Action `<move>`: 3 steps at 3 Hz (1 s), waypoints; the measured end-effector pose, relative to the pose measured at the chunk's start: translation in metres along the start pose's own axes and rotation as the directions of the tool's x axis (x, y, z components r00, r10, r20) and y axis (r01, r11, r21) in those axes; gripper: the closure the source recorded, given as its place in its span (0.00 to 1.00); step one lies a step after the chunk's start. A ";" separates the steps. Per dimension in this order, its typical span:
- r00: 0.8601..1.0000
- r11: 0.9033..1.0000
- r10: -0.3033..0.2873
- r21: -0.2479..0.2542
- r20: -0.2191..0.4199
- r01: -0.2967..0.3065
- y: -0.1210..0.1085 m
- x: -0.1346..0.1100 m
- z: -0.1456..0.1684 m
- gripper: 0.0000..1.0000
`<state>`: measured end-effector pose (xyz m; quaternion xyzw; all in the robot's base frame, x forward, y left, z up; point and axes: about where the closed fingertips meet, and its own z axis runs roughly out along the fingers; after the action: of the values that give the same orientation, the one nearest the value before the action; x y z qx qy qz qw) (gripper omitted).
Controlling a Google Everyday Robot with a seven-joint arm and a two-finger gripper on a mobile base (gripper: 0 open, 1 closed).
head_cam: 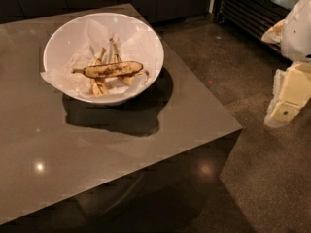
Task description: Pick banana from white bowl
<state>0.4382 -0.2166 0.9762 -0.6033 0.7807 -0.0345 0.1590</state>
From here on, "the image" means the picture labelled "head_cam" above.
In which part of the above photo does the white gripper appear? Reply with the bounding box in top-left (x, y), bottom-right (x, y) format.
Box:
top-left (261, 0), bottom-right (311, 128)

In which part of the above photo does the white paper liner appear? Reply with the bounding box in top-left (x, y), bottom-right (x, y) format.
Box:
top-left (40, 17), bottom-right (157, 98)

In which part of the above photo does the right banana underneath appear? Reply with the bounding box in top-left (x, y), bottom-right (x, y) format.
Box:
top-left (110, 38), bottom-right (149, 85)

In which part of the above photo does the white bowl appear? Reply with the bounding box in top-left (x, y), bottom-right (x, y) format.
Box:
top-left (42, 12), bottom-right (165, 106)

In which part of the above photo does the dark metal grille fixture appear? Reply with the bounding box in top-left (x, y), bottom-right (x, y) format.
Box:
top-left (216, 0), bottom-right (298, 40)

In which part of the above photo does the spotted ripe banana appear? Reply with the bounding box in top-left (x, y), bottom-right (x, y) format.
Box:
top-left (72, 61), bottom-right (144, 79)

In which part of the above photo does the banana underneath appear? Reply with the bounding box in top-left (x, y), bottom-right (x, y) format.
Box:
top-left (90, 48), bottom-right (109, 97)
top-left (110, 38), bottom-right (149, 85)

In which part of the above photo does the left banana underneath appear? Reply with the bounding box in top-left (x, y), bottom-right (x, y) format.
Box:
top-left (90, 48), bottom-right (109, 97)

